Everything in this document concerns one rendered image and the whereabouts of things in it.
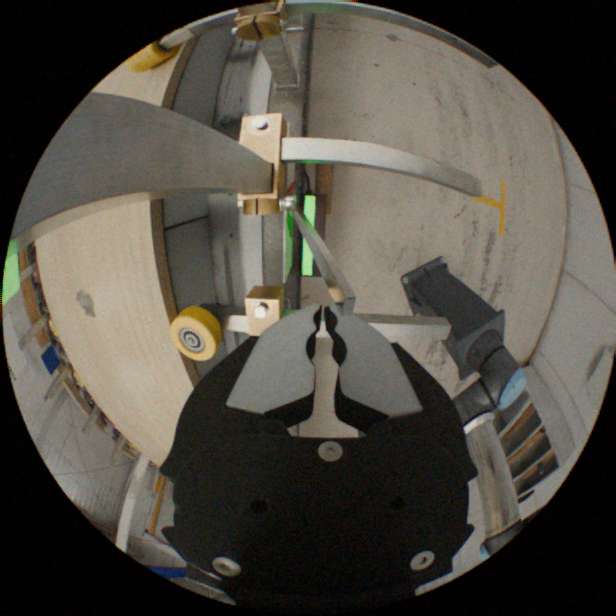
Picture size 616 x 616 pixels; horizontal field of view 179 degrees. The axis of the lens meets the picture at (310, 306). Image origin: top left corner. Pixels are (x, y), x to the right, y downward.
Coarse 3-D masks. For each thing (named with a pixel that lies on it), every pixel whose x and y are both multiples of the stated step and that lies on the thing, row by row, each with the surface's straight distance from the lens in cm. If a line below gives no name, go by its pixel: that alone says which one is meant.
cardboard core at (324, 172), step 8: (320, 168) 107; (328, 168) 107; (320, 176) 106; (328, 176) 106; (320, 184) 106; (328, 184) 106; (320, 192) 105; (328, 192) 106; (328, 200) 106; (328, 208) 106
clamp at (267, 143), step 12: (276, 120) 28; (252, 132) 29; (264, 132) 28; (276, 132) 28; (252, 144) 28; (264, 144) 28; (276, 144) 27; (264, 156) 27; (276, 156) 27; (276, 168) 27; (276, 180) 26; (264, 192) 27; (276, 192) 26; (240, 204) 29; (252, 204) 27; (264, 204) 27; (276, 204) 28
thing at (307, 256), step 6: (306, 198) 43; (312, 198) 43; (306, 204) 43; (312, 204) 43; (306, 210) 43; (312, 210) 43; (312, 216) 43; (312, 222) 43; (306, 246) 44; (306, 252) 44; (306, 258) 44; (306, 264) 45; (306, 270) 45
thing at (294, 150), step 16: (288, 144) 28; (304, 144) 28; (320, 144) 28; (336, 144) 28; (352, 144) 28; (368, 144) 29; (288, 160) 28; (304, 160) 28; (320, 160) 28; (336, 160) 27; (352, 160) 28; (368, 160) 28; (384, 160) 29; (400, 160) 29; (416, 160) 30; (432, 160) 31; (416, 176) 31; (432, 176) 31; (448, 176) 32; (464, 176) 34; (464, 192) 36; (480, 192) 36
